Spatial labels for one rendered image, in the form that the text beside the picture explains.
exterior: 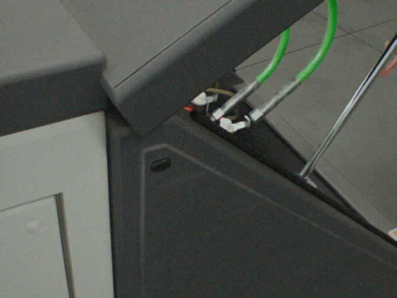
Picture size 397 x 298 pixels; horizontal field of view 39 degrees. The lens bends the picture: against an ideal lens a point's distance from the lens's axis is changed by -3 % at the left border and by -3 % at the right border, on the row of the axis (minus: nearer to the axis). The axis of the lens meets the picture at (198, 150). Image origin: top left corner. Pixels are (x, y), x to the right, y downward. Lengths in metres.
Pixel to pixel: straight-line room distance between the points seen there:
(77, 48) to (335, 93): 2.89
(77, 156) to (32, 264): 0.08
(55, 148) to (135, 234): 0.10
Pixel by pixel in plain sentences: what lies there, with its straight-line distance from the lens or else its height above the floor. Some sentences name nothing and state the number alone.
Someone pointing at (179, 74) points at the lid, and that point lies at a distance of 0.28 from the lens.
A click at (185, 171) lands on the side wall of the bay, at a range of 0.35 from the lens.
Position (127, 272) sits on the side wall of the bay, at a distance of 0.40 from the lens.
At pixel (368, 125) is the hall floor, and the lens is 2.97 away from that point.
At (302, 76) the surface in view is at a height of 1.18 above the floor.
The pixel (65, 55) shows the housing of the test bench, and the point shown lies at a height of 1.50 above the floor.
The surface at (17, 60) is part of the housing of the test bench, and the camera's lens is 0.28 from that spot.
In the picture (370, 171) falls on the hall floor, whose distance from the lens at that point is 2.68.
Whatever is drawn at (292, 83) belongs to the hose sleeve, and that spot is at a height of 1.17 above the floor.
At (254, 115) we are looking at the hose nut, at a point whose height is 1.13.
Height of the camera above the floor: 1.64
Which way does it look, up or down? 39 degrees down
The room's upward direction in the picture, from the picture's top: 5 degrees clockwise
